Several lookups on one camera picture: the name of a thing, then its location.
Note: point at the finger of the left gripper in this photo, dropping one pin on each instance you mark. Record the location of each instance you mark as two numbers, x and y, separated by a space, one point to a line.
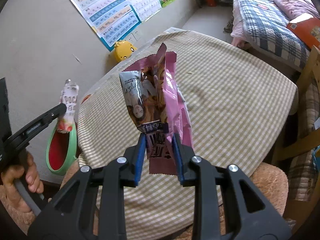
33 128

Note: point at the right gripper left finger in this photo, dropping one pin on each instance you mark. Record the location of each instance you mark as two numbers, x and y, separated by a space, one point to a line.
91 204

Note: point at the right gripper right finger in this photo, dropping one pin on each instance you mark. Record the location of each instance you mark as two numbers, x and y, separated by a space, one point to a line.
227 204

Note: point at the white pink pocky wrapper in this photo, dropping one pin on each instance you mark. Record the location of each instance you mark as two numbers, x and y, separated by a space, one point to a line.
69 97

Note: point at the purple snack bag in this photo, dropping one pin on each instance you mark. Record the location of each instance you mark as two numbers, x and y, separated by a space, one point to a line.
157 107

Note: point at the green red trash bin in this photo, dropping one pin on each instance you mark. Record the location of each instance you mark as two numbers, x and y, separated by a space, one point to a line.
61 150

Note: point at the person left hand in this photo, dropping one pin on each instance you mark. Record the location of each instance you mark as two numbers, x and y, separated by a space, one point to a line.
32 178

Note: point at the wooden chair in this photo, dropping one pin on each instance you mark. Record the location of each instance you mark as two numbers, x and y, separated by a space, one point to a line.
300 157

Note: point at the checkered beige tablecloth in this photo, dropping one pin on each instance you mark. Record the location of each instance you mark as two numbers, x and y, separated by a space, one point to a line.
237 104

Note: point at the yellow duck toy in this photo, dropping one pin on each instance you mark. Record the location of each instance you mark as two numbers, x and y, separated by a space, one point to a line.
123 49

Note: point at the pinyin alphabet poster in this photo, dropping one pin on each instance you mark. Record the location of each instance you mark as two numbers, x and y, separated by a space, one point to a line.
111 20

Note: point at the brown shoe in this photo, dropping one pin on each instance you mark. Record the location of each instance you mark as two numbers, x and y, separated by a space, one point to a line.
229 27

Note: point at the pink quilt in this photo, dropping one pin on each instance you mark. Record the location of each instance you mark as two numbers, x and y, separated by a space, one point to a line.
295 8

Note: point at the red container on shelf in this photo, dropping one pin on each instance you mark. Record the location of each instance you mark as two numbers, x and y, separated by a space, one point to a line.
211 3

